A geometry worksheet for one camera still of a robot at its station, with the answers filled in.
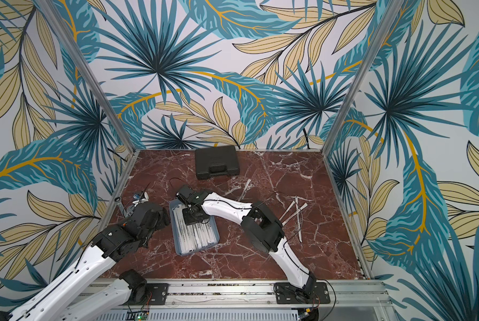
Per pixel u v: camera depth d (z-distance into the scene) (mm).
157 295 735
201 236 870
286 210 950
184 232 875
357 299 734
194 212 768
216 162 1072
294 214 942
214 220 878
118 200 977
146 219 548
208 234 878
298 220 925
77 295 445
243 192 1029
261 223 566
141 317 713
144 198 660
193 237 858
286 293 733
